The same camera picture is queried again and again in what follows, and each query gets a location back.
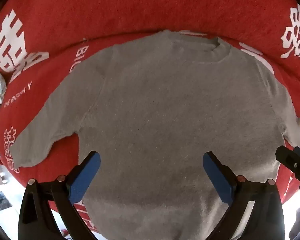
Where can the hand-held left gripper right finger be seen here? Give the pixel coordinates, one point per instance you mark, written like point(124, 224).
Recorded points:
point(217, 177)

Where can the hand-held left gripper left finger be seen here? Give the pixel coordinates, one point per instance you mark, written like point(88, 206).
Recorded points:
point(85, 177)

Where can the grey fleece sweater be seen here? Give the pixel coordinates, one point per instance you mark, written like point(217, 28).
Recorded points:
point(165, 105)

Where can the red printed blanket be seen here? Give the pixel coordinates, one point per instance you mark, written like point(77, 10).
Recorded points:
point(115, 10)

